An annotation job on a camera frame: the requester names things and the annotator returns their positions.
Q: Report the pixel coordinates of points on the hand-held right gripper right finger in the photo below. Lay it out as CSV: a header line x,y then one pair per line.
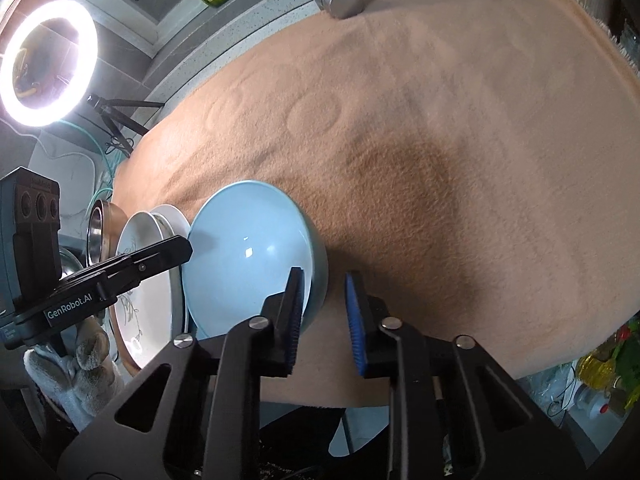
x,y
355,325

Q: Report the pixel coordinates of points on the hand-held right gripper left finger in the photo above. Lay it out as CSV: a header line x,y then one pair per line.
x,y
295,320

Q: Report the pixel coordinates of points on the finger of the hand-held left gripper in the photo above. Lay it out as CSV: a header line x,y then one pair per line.
x,y
150,262

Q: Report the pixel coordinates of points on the large stainless steel bowl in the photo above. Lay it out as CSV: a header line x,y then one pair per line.
x,y
70,260

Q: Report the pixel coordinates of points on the floral porcelain plate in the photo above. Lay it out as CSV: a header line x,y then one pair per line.
x,y
175,220

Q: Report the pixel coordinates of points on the white plate with gold print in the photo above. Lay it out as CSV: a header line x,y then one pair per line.
x,y
145,320

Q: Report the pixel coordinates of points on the red bowl with steel lining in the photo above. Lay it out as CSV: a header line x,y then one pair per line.
x,y
97,230

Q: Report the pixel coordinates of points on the light blue ceramic bowl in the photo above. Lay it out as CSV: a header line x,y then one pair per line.
x,y
240,250

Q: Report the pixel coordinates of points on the person's left hand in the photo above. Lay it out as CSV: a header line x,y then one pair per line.
x,y
85,380

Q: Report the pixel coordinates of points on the black tripod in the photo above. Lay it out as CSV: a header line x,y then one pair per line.
x,y
107,110

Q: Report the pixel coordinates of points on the tan fleece mat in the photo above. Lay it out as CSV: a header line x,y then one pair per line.
x,y
425,135

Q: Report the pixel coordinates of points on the yellow oil bottle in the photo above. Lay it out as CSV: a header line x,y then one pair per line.
x,y
597,367

